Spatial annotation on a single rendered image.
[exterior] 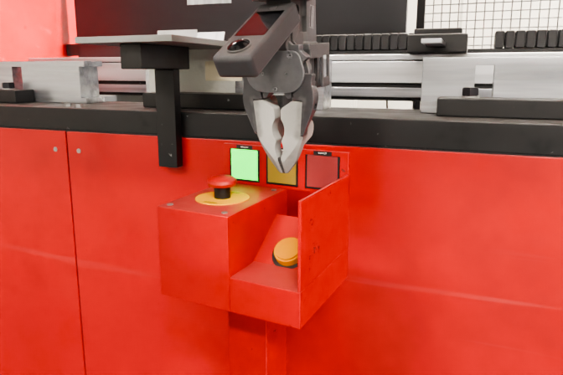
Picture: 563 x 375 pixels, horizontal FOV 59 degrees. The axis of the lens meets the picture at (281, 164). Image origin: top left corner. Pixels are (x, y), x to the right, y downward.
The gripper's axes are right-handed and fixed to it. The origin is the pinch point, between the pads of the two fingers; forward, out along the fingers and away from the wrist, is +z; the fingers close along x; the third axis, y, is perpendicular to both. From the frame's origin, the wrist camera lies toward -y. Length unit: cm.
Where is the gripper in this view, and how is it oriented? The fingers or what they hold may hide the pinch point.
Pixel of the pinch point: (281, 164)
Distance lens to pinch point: 59.1
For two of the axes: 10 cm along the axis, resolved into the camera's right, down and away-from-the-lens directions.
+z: 0.4, 9.6, 2.6
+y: 4.5, -2.5, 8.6
